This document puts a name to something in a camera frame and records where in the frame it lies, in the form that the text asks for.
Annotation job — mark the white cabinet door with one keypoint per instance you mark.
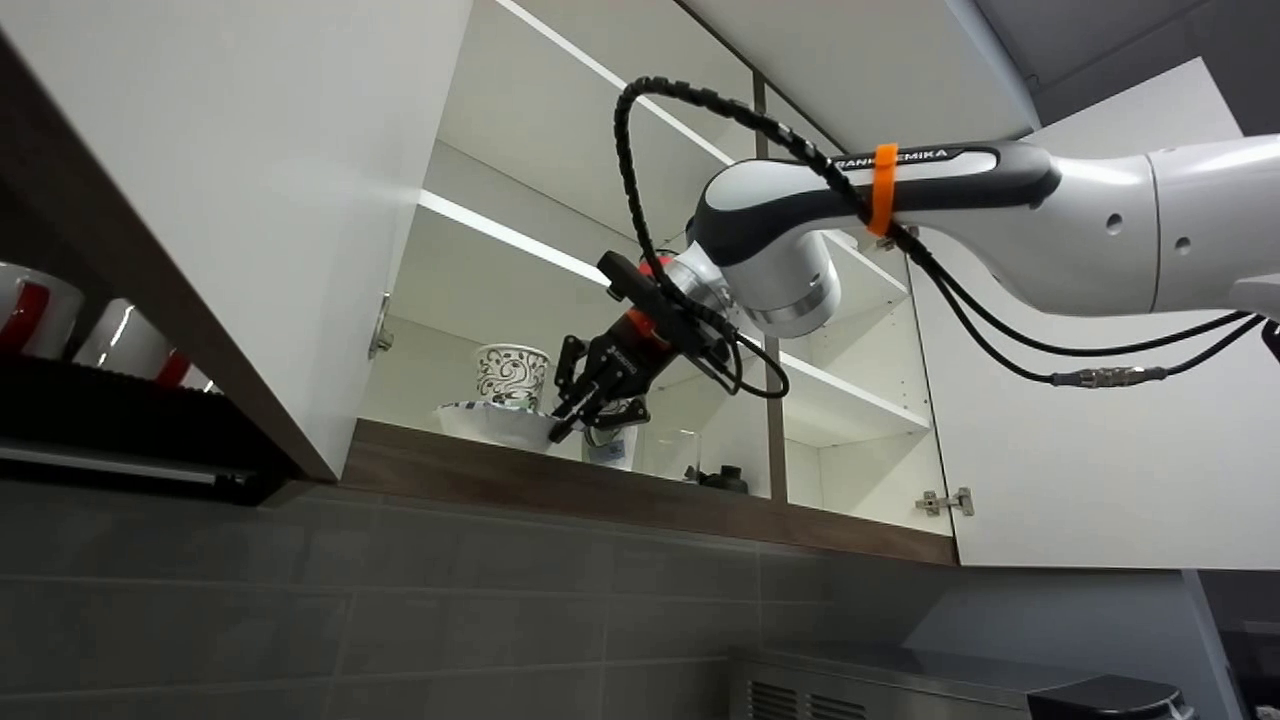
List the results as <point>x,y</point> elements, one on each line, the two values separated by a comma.
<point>241,171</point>
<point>1099,440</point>

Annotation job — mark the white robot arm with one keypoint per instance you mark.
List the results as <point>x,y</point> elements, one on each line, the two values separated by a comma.
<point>1181,231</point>

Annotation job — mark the white red mug left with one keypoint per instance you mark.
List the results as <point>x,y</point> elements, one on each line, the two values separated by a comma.
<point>38,314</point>

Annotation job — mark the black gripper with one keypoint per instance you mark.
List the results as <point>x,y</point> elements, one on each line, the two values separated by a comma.
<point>632,349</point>

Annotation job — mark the right white cabinet door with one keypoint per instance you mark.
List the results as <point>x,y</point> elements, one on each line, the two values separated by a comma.
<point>1099,440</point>

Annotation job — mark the white red mug right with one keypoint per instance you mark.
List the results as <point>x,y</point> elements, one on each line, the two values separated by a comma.
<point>135,346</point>

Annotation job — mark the small black object in cabinet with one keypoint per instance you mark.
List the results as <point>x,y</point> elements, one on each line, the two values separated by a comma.
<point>727,477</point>

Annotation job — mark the black microwave oven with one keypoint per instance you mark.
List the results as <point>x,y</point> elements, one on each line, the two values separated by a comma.
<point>1112,696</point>

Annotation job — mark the left white cabinet door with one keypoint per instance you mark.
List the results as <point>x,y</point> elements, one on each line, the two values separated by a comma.
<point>241,171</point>

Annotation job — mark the white red mug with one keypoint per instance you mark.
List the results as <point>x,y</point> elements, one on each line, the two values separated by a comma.
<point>38,314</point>
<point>135,346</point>

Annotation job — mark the patterned paper cup in cabinet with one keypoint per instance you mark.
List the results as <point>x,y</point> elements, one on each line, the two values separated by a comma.
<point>615,447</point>

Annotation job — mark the white wall cabinet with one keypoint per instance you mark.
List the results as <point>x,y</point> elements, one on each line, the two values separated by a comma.
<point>834,439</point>

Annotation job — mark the metal cabinet hinge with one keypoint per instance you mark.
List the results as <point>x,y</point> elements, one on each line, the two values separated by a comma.
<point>946,503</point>

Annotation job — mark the patterned paper cup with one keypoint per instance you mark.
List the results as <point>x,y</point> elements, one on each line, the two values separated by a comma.
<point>615,447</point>
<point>514,377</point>

